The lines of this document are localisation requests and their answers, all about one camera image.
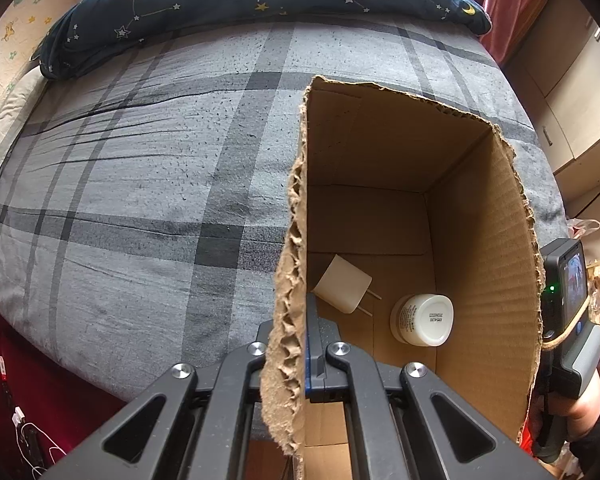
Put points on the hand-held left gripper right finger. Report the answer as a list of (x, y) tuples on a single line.
[(309, 375)]

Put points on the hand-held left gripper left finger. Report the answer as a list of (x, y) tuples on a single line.
[(245, 360)]

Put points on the white charger plug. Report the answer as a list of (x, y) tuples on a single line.
[(342, 285)]

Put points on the cardboard box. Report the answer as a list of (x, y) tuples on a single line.
[(480, 260)]

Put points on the white cream jar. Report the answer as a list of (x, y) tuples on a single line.
[(422, 320)]

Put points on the person's right hand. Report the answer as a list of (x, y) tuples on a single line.
[(585, 405)]

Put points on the clear plastic bag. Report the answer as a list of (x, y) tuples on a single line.
[(585, 227)]

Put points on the grey plaid bed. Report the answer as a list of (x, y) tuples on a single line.
[(155, 210)]

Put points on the cream wardrobe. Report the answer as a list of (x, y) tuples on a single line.
[(580, 110)]

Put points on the maroon cloth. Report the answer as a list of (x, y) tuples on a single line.
[(30, 385)]

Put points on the red curtain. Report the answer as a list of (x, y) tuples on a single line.
[(505, 5)]

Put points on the beige pillow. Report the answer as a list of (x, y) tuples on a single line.
[(5, 130)]

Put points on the navy star print duvet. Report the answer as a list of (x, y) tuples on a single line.
[(230, 5)]

